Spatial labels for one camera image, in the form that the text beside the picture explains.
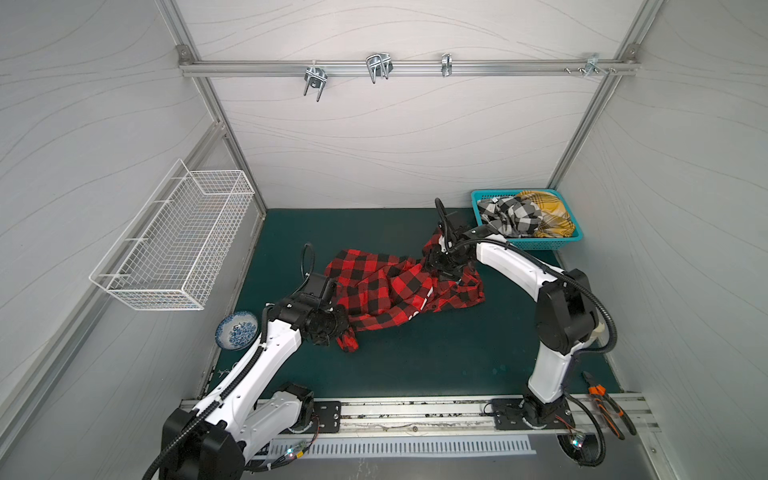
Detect red black plaid shirt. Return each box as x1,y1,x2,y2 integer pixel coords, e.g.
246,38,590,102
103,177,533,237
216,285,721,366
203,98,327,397
325,233,485,353

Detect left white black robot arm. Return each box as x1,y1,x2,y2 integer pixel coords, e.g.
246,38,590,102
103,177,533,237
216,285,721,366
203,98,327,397
143,273,349,479

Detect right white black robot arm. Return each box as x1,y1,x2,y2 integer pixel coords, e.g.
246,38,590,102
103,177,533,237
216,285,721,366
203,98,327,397
428,198,618,429

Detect black white plaid shirt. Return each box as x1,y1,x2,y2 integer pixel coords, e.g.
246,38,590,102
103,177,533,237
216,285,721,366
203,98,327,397
477,196,543,238

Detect blue white ceramic bowl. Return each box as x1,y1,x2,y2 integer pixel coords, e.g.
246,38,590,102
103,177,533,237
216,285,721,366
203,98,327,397
215,311,260,351

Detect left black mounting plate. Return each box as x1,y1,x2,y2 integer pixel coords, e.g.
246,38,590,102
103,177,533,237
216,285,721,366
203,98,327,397
297,401,342,434

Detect black mounting plate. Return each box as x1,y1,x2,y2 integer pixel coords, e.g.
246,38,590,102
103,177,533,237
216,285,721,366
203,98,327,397
297,401,342,434
490,396,575,431

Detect yellow plaid shirt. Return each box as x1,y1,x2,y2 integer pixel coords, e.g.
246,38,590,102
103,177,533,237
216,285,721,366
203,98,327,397
516,190,576,238

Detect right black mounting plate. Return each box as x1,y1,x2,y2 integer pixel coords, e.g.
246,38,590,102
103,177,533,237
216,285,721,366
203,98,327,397
490,396,575,431

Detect metal U-bolt clamp middle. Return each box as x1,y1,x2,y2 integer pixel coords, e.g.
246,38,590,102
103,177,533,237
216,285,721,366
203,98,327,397
365,52,393,84

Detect metal u-bolt clamp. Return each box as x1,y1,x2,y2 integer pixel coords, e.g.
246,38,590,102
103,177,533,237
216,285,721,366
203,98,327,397
365,52,393,84
303,64,328,102

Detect orange black pliers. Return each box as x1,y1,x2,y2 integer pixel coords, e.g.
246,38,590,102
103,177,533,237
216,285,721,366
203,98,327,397
582,371,637,440

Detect metal U-bolt clamp left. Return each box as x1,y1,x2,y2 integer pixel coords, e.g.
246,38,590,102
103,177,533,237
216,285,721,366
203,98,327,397
303,64,328,102

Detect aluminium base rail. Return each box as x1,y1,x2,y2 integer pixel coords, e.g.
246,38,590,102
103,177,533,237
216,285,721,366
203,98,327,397
167,395,661,442

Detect white slotted cable duct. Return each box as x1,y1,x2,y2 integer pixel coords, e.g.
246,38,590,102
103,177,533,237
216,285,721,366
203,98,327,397
304,434,536,459

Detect white wire basket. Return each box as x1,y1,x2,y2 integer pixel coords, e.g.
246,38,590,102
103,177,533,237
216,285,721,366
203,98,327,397
89,159,254,311

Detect small metal ring clamp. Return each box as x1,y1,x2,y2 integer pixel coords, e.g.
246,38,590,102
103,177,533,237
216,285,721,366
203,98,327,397
441,53,453,78

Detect metal bracket with bolts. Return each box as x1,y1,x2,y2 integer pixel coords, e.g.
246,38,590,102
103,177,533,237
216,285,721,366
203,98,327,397
564,53,618,78

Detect aluminium cross rail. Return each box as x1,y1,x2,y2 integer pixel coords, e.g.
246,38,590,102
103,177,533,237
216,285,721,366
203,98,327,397
180,57,641,78

